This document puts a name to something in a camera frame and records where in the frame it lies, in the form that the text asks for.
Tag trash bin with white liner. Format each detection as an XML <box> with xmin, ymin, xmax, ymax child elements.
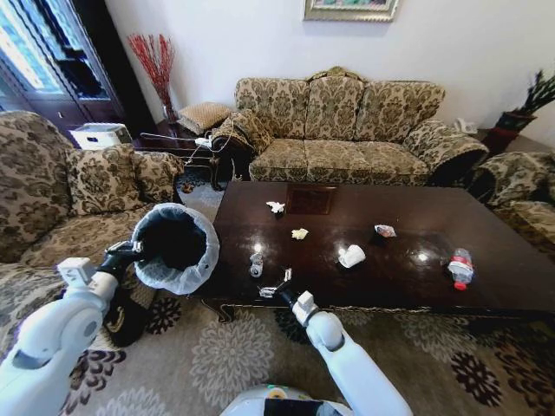
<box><xmin>130</xmin><ymin>202</ymin><xmax>221</xmax><ymax>296</ymax></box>

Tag crushed white paper cup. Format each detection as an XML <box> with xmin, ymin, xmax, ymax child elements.
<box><xmin>336</xmin><ymin>244</ymin><xmax>367</xmax><ymax>270</ymax></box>

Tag floral square cushion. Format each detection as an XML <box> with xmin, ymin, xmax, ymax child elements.
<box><xmin>64</xmin><ymin>144</ymin><xmax>145</xmax><ymax>217</ymax></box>

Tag patterned floral rug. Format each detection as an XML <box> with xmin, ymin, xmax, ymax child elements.
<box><xmin>0</xmin><ymin>168</ymin><xmax>555</xmax><ymax>416</ymax></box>

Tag dark wooden side table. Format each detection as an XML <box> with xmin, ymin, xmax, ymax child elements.
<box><xmin>133</xmin><ymin>120</ymin><xmax>235</xmax><ymax>191</ymax></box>

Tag dark wooden coffee table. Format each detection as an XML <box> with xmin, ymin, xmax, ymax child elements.
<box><xmin>190</xmin><ymin>179</ymin><xmax>555</xmax><ymax>324</ymax></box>

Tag floral armchair with cushion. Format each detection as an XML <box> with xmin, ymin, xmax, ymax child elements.
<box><xmin>0</xmin><ymin>109</ymin><xmax>186</xmax><ymax>348</ymax></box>

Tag white robot front shell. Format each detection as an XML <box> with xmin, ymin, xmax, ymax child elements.
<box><xmin>219</xmin><ymin>382</ymin><xmax>353</xmax><ymax>416</ymax></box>

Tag white box appliance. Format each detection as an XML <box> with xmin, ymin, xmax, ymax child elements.
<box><xmin>68</xmin><ymin>122</ymin><xmax>133</xmax><ymax>151</ymax></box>

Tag glass vase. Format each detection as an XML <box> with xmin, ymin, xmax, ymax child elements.
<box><xmin>160</xmin><ymin>100</ymin><xmax>180</xmax><ymax>125</ymax></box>

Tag woven tan cushion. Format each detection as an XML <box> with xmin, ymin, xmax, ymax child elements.
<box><xmin>177</xmin><ymin>101</ymin><xmax>232</xmax><ymax>136</ymax></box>

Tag floral three-seat sofa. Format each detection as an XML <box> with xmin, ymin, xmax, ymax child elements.
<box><xmin>211</xmin><ymin>66</ymin><xmax>491</xmax><ymax>188</ymax></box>

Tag clear plastic bottle red label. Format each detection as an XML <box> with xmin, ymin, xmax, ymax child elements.
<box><xmin>447</xmin><ymin>247</ymin><xmax>475</xmax><ymax>291</ymax></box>

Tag red decorative branches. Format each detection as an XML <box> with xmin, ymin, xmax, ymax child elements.
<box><xmin>127</xmin><ymin>33</ymin><xmax>177</xmax><ymax>109</ymax></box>

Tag dark wooden cabinet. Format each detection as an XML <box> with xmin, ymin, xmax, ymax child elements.
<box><xmin>0</xmin><ymin>0</ymin><xmax>151</xmax><ymax>136</ymax></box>

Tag white telephone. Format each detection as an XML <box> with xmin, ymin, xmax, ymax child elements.
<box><xmin>453</xmin><ymin>117</ymin><xmax>479</xmax><ymax>135</ymax></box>

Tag dark wooden plant stand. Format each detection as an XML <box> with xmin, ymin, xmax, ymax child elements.
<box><xmin>480</xmin><ymin>127</ymin><xmax>522</xmax><ymax>158</ymax></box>

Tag red plant pot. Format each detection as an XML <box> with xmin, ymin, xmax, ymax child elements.
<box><xmin>493</xmin><ymin>110</ymin><xmax>538</xmax><ymax>132</ymax></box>

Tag green potted plant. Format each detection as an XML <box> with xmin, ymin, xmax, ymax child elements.
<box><xmin>514</xmin><ymin>69</ymin><xmax>555</xmax><ymax>117</ymax></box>

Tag framed wall picture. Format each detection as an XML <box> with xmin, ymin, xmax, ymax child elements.
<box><xmin>302</xmin><ymin>0</ymin><xmax>401</xmax><ymax>23</ymax></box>

